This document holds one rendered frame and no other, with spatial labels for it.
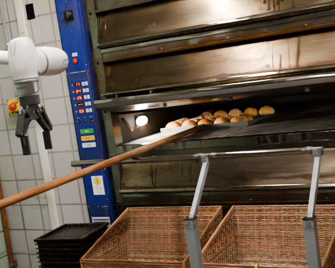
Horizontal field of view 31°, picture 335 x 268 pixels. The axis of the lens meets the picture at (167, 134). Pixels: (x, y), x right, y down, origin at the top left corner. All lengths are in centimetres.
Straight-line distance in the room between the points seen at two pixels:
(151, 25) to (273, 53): 64
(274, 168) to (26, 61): 127
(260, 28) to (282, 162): 63
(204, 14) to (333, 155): 89
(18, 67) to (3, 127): 149
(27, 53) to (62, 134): 124
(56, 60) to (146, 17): 84
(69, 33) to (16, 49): 106
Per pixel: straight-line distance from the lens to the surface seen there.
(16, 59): 224
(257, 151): 246
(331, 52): 271
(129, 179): 321
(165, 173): 310
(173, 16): 298
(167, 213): 310
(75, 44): 326
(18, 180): 371
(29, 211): 370
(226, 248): 287
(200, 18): 290
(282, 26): 277
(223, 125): 337
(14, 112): 353
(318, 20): 273
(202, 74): 291
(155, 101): 288
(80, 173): 238
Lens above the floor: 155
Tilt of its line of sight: 6 degrees down
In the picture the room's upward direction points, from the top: 8 degrees counter-clockwise
